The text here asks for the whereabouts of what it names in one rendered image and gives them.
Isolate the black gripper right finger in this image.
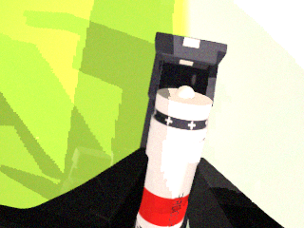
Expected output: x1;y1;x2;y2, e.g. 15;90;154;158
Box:
187;157;285;228

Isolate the white cylindrical battery with red and black bands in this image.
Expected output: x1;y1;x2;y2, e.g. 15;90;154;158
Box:
136;86;213;228

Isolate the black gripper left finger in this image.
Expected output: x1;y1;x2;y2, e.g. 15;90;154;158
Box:
0;147;149;228

